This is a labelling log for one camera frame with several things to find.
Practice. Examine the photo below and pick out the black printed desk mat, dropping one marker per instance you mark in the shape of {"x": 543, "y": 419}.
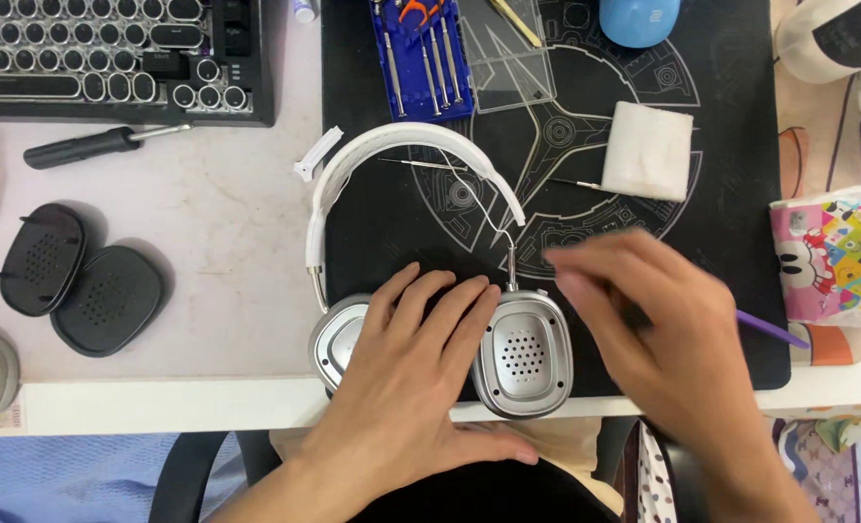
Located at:
{"x": 728, "y": 145}

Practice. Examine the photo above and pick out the thin loose metal screwdriver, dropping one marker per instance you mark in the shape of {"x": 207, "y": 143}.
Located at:
{"x": 419, "y": 164}
{"x": 575, "y": 183}

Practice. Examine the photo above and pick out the person's black shirt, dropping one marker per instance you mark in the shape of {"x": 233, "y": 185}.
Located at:
{"x": 495, "y": 497}

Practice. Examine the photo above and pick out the blue screwdriver set case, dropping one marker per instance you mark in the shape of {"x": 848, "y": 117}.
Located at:
{"x": 412, "y": 72}

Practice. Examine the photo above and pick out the colourful cartoon tissue pack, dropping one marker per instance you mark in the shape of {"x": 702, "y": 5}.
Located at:
{"x": 837, "y": 254}

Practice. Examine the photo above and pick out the clear plastic case lid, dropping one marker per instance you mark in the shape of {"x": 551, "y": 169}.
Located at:
{"x": 506, "y": 69}

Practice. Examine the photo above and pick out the small white tube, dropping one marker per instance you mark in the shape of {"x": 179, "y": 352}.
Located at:
{"x": 304, "y": 9}

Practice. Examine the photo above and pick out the person's right fingers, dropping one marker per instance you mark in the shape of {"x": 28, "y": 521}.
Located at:
{"x": 604, "y": 272}

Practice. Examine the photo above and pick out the white and silver headphones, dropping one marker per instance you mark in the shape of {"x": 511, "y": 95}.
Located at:
{"x": 524, "y": 356}

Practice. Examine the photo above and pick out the person's left hand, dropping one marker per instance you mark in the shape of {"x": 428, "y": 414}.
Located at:
{"x": 401, "y": 407}

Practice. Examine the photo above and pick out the black round-key keyboard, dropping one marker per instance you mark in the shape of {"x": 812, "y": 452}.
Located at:
{"x": 96, "y": 58}

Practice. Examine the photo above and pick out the thin precision screwdriver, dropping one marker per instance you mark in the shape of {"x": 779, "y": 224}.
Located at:
{"x": 430, "y": 80}
{"x": 395, "y": 76}
{"x": 453, "y": 62}
{"x": 440, "y": 65}

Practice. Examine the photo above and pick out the black ear cushion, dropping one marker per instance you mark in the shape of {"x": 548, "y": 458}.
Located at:
{"x": 109, "y": 301}
{"x": 38, "y": 261}

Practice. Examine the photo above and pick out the light blue computer mouse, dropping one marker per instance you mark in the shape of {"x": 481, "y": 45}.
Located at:
{"x": 637, "y": 20}

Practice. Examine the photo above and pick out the person's right hand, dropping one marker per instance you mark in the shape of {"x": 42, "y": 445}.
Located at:
{"x": 677, "y": 349}

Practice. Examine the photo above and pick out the blue cloth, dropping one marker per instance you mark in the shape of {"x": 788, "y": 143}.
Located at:
{"x": 60, "y": 479}

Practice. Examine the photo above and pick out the purple plastic pry tool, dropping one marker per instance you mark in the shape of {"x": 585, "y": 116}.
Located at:
{"x": 771, "y": 328}

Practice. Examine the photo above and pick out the yellow tweezers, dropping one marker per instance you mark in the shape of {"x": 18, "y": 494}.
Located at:
{"x": 515, "y": 22}

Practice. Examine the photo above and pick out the white plastic bottle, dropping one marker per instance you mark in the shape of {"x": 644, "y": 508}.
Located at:
{"x": 829, "y": 36}

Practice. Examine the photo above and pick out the white folded cloth pad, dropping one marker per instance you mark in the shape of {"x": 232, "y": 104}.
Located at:
{"x": 648, "y": 152}

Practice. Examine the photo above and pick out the small white plastic strip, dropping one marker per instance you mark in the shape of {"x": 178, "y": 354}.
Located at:
{"x": 319, "y": 154}

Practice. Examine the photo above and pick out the patterned bag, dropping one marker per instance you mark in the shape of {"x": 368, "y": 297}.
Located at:
{"x": 837, "y": 472}

